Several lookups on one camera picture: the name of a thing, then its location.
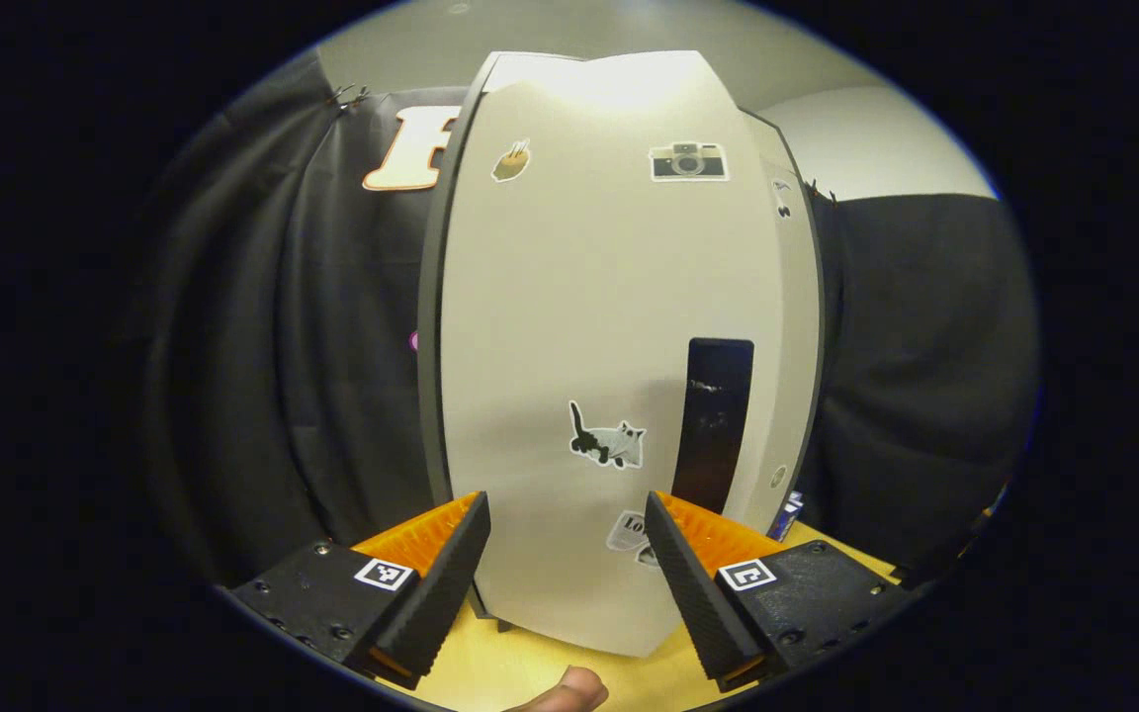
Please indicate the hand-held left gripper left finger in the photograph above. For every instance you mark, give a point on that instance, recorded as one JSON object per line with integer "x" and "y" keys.
{"x": 441, "y": 593}

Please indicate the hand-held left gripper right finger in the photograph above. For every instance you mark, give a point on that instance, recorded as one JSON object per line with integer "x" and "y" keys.
{"x": 693, "y": 593}

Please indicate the white shoe cabinet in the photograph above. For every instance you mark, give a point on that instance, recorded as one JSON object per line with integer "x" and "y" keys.
{"x": 429, "y": 346}

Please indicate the white cabinet door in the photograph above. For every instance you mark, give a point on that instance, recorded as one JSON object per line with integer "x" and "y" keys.
{"x": 579, "y": 297}
{"x": 797, "y": 297}

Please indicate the black backdrop cloth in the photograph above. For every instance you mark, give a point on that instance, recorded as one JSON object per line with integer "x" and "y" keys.
{"x": 263, "y": 346}
{"x": 925, "y": 346}

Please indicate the metal cloth clip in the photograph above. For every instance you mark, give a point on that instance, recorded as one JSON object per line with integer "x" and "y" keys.
{"x": 350, "y": 97}
{"x": 817, "y": 188}

